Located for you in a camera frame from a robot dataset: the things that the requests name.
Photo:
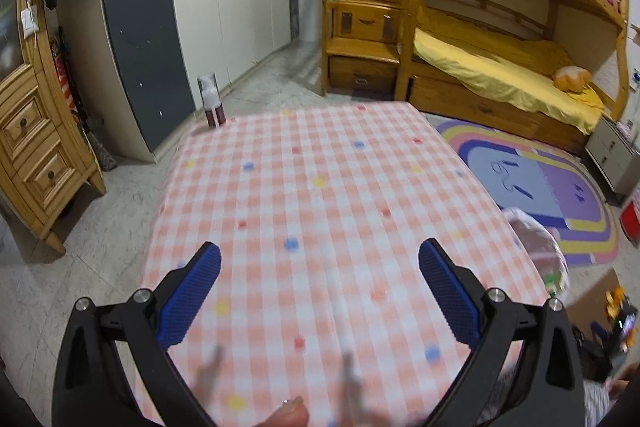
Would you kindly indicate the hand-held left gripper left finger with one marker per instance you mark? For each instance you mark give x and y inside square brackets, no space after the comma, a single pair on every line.
[192,292]

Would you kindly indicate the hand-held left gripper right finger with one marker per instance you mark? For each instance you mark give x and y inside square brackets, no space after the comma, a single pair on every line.
[450,297]

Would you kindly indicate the clear plastic bag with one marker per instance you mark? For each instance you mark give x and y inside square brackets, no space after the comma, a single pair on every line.
[537,242]

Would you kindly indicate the person's left hand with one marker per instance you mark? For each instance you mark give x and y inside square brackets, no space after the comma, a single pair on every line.
[285,414]

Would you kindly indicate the brown cardboard sheet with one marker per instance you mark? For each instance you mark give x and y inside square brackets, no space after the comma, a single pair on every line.
[585,302]

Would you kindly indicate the pile of tangerine peels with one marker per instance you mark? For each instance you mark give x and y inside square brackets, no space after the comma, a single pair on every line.
[615,302]

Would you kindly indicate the person's right leg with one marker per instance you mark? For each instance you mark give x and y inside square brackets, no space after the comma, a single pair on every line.
[597,407]

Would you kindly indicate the red container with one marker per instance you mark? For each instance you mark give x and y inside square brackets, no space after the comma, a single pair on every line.
[632,219]

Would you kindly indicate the pink checkered tablecloth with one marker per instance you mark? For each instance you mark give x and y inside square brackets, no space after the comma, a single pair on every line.
[325,232]

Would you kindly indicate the rainbow oval rug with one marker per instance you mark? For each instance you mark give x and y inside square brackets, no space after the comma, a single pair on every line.
[575,207]

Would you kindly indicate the dark patterned fabric bundle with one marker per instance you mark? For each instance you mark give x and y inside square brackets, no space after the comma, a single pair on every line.
[104,156]

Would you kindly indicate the grey nightstand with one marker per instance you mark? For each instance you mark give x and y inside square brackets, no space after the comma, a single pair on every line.
[610,152]

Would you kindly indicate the wooden cabinet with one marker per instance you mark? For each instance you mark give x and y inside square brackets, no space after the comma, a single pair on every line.
[30,122]

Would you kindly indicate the yellow bedsheet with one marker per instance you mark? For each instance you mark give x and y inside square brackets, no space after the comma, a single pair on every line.
[500,67]

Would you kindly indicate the orange plush toy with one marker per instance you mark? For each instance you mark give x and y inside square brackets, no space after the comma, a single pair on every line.
[572,79]

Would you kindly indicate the wooden stair drawer unit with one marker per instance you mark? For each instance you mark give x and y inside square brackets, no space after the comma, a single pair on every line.
[370,22]

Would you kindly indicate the white and grey wardrobe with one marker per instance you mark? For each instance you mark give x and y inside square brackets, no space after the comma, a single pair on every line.
[225,7]

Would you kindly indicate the white hanging tag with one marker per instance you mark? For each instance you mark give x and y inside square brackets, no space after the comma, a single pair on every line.
[29,23]

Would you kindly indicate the wall socket with plug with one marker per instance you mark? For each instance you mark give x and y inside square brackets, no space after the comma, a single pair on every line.
[635,77]

